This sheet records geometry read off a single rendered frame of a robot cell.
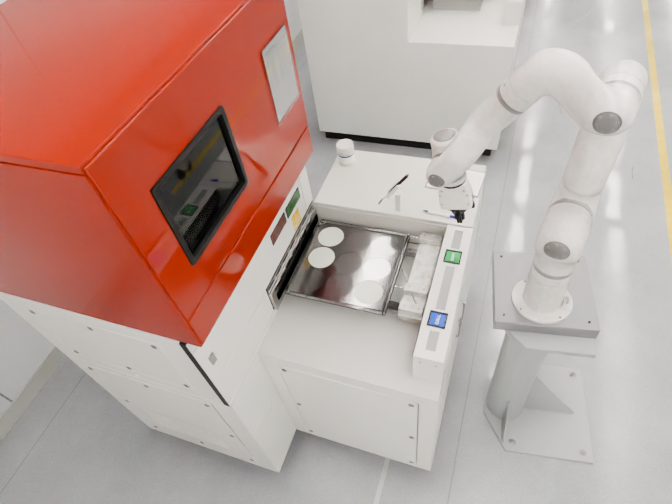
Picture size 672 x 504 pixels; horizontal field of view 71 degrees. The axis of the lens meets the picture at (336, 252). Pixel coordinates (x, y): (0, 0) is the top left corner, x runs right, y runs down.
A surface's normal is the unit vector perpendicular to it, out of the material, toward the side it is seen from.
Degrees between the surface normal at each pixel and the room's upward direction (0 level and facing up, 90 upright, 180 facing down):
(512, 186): 0
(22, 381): 90
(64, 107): 0
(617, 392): 0
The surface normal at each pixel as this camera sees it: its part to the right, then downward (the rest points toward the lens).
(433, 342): -0.12, -0.64
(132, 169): 0.94, 0.18
